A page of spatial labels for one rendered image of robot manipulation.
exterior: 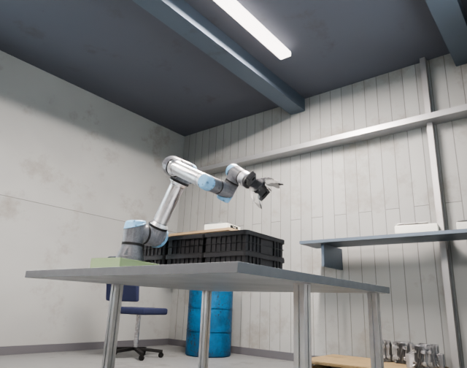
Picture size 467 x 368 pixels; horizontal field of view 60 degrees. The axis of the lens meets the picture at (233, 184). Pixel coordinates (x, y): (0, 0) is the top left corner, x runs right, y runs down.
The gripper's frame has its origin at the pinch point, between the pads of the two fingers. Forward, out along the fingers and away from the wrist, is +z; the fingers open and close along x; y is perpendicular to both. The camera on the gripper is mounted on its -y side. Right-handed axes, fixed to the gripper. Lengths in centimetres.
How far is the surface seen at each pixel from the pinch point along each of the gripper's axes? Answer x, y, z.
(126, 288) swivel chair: 132, 160, -208
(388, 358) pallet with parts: 4, 253, -1
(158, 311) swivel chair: 126, 190, -180
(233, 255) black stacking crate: 31.5, 29.2, -18.1
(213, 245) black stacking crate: 35, 30, -34
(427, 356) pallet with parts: -14, 225, 29
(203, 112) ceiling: -84, 166, -350
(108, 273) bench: 77, -11, -33
